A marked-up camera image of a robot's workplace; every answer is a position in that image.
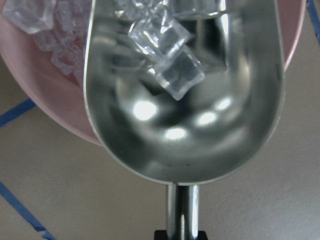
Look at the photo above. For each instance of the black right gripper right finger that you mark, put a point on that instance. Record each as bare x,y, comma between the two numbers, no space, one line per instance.
202,235

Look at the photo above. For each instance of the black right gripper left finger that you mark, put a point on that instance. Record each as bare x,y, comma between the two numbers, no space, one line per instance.
160,235

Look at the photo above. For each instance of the metal ice scoop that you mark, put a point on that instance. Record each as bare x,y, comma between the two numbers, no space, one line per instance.
220,123

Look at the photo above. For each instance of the clear ice cube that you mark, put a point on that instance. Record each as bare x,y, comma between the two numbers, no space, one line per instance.
180,73
159,36

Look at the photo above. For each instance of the pile of clear ice cubes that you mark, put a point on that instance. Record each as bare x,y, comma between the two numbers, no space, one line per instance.
57,26

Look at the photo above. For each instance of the pink bowl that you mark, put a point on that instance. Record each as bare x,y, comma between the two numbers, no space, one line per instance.
61,98

